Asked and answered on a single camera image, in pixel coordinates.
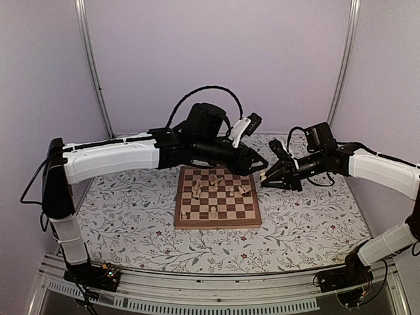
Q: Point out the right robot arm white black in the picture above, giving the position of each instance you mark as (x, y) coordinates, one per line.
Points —
(350, 159)

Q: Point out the aluminium front rail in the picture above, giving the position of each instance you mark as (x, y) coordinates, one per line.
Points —
(154, 292)

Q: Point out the light chess piece cluster centre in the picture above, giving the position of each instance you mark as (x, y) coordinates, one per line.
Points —
(215, 182)

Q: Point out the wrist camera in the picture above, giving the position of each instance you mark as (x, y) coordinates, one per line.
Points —
(278, 148)
(245, 126)

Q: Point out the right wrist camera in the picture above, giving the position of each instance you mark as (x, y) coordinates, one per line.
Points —
(278, 148)

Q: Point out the aluminium frame post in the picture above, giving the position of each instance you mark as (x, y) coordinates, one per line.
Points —
(346, 55)
(82, 20)

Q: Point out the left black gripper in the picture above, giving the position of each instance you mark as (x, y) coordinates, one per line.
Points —
(243, 165)

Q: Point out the light wooden king piece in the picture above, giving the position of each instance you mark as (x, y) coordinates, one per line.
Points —
(213, 213)

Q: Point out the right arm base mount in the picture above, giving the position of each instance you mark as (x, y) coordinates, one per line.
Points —
(354, 273)

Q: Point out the lying light bishop piece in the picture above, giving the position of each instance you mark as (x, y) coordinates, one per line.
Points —
(243, 190)

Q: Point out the wooden chess board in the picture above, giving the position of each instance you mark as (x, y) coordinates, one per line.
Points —
(238, 212)

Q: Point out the right aluminium frame post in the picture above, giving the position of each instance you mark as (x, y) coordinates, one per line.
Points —
(346, 55)

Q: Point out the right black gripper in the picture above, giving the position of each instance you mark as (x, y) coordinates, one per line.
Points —
(293, 179)

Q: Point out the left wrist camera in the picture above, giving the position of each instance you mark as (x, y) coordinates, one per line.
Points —
(245, 126)

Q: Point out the light wooden rook piece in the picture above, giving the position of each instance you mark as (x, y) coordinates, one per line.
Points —
(262, 175)

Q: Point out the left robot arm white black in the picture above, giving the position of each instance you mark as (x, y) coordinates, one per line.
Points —
(194, 140)

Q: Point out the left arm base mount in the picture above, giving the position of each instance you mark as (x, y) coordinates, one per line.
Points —
(105, 277)

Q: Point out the left aluminium frame post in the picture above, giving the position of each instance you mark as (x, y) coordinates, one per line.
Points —
(82, 20)

